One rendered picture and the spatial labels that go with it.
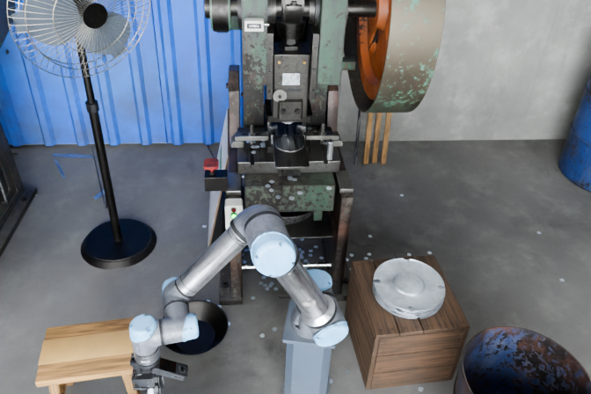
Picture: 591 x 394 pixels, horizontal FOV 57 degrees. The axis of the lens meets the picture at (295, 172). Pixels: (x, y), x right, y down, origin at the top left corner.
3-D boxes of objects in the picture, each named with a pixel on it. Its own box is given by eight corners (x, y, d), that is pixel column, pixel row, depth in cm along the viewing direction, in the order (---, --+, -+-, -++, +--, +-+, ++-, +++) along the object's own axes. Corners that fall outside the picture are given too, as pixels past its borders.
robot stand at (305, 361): (326, 419, 215) (335, 346, 189) (279, 412, 217) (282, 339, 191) (330, 378, 230) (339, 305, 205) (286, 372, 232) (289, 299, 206)
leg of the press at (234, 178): (243, 304, 262) (239, 145, 210) (219, 305, 261) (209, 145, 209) (243, 189, 337) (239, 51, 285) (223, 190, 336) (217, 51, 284)
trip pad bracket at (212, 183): (229, 212, 236) (227, 175, 225) (206, 213, 235) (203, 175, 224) (229, 203, 241) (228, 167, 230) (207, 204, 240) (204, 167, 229)
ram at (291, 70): (308, 121, 229) (311, 55, 212) (272, 121, 228) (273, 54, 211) (304, 102, 243) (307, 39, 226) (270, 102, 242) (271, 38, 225)
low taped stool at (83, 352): (54, 436, 206) (33, 383, 187) (63, 380, 225) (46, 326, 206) (148, 421, 212) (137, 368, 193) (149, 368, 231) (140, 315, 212)
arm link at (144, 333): (159, 330, 154) (127, 336, 152) (163, 354, 160) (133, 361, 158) (156, 309, 160) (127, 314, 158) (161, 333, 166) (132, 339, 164)
